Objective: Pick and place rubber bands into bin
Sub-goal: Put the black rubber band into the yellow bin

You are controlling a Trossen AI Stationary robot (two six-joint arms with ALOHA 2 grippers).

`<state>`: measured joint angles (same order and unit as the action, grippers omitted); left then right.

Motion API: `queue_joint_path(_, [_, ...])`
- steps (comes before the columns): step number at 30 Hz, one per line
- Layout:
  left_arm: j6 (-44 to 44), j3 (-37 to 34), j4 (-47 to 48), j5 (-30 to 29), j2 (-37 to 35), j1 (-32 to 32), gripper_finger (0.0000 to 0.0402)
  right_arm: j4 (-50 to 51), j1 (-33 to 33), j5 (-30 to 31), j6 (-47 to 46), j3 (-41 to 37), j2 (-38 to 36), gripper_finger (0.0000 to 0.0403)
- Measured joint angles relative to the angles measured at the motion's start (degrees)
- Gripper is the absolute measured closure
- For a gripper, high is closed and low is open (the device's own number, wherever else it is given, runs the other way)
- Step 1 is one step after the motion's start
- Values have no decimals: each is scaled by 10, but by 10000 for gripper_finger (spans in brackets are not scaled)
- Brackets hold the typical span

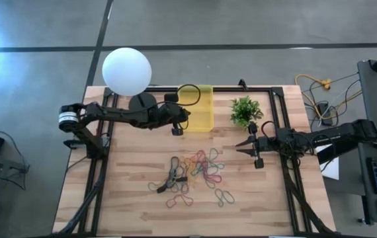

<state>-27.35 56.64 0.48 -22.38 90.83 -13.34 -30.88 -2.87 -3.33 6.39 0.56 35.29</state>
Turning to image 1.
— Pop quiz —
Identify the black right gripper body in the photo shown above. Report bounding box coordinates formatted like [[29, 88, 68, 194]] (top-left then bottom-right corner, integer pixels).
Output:
[[249, 122, 278, 169]]

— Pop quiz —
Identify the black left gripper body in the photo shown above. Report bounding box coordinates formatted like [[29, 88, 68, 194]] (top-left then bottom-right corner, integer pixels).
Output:
[[157, 93, 189, 136]]

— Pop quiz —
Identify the yellow rubber band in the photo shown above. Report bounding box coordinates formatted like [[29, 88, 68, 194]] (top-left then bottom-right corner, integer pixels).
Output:
[[188, 165, 203, 188], [179, 156, 193, 177]]

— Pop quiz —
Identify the thin black rubber band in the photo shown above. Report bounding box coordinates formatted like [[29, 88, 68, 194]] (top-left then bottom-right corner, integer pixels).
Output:
[[169, 155, 181, 182]]

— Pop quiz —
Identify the wide black rubber band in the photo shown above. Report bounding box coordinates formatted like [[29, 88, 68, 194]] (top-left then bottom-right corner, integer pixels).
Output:
[[156, 176, 189, 194]]

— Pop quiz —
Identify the yellow translucent plastic bin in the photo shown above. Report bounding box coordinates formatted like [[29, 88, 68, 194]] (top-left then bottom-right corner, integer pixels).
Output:
[[177, 85, 214, 133]]

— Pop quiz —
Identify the green potted plant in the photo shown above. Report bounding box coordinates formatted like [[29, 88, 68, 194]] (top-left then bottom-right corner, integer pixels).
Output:
[[230, 95, 265, 130]]

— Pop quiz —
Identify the white globe table lamp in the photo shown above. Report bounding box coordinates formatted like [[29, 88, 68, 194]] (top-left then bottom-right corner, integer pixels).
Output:
[[102, 47, 158, 120]]

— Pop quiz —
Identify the black power brick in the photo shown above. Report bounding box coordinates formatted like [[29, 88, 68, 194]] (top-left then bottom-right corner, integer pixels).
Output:
[[317, 102, 334, 126]]

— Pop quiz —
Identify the white paper sheet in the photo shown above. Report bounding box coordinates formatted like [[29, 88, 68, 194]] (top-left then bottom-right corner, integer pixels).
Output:
[[314, 141, 340, 181]]

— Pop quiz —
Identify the dark grey side stand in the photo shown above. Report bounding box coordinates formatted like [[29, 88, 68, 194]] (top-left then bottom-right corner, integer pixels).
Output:
[[0, 149, 30, 199]]

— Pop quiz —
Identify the black right arm cable loop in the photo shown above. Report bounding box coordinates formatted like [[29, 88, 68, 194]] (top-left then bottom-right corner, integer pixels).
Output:
[[260, 120, 277, 139]]

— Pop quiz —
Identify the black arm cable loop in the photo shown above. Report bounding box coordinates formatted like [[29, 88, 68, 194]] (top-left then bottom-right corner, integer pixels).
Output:
[[155, 83, 202, 108], [260, 120, 277, 139]]

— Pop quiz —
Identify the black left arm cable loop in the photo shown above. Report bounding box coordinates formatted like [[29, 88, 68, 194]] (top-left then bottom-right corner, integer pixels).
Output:
[[155, 83, 202, 108]]

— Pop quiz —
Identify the black aluminium frame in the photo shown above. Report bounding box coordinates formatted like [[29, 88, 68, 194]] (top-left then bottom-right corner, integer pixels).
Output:
[[52, 86, 338, 238]]

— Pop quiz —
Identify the yellow extension cable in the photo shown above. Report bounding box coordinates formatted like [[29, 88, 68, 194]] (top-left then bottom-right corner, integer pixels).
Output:
[[294, 73, 364, 122]]

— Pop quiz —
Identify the black floor cable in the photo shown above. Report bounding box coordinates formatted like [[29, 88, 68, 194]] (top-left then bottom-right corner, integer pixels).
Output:
[[302, 74, 361, 130]]

